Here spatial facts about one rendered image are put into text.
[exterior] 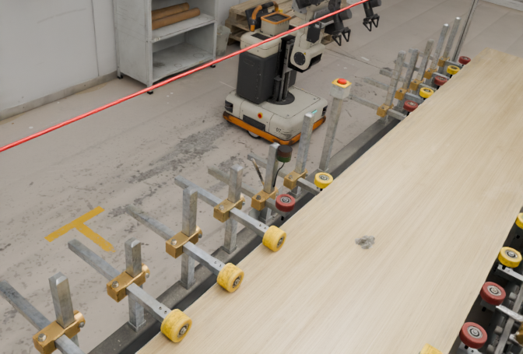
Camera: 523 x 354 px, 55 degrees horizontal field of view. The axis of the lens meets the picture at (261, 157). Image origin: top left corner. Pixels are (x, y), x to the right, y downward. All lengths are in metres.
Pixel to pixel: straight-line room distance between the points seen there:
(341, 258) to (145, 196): 1.89
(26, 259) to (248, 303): 1.77
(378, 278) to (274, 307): 0.41
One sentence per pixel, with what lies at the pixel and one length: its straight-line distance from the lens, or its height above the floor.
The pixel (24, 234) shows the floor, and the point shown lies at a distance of 3.33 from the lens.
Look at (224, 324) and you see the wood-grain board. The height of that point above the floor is 0.90.
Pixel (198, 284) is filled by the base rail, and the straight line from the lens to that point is 2.00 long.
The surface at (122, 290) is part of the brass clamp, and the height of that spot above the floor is 0.96.
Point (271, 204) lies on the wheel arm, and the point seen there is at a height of 0.86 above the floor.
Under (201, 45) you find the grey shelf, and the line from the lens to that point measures 5.31.
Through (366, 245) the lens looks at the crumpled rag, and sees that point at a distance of 1.96.
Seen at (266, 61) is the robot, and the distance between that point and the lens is 3.86.
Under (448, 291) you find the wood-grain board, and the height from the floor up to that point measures 0.90.
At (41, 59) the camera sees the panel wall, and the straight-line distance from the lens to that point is 4.46.
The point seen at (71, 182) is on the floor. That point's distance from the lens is 3.66.
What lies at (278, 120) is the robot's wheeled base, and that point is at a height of 0.27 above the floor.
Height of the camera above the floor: 2.21
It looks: 34 degrees down
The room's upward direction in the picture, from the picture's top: 7 degrees clockwise
